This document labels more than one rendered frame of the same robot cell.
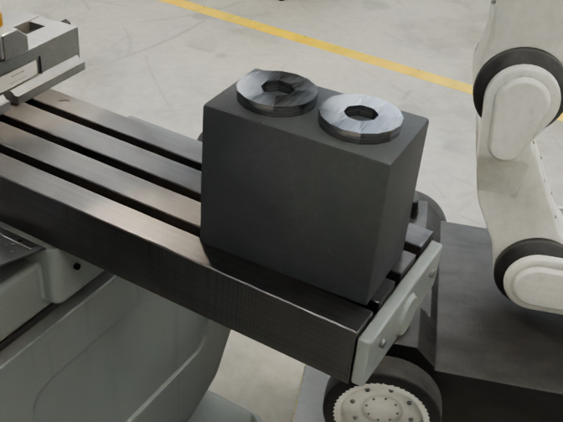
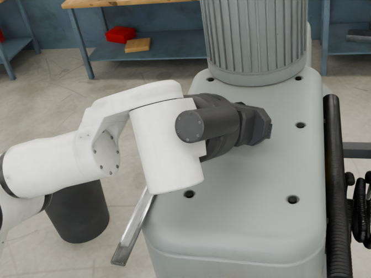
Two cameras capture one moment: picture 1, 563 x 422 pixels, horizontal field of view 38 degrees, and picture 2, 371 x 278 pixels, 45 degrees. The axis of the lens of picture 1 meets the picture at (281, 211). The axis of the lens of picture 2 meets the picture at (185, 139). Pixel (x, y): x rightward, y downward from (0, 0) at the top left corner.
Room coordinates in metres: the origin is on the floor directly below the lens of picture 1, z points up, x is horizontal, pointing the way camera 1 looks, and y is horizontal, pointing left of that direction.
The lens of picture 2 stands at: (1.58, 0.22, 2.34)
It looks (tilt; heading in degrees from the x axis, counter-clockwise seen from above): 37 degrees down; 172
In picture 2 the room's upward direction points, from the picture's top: 10 degrees counter-clockwise
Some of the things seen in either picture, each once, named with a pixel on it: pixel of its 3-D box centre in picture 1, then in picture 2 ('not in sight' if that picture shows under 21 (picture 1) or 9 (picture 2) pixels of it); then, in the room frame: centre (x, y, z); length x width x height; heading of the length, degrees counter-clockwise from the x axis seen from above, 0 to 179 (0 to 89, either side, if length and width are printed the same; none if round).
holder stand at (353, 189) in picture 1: (309, 177); not in sight; (0.79, -0.03, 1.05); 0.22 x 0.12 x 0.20; 66
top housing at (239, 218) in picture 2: not in sight; (245, 166); (1.01, 0.40, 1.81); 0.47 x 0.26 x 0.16; 153
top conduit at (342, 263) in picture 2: not in sight; (332, 171); (1.06, 0.53, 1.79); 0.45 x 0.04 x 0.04; 153
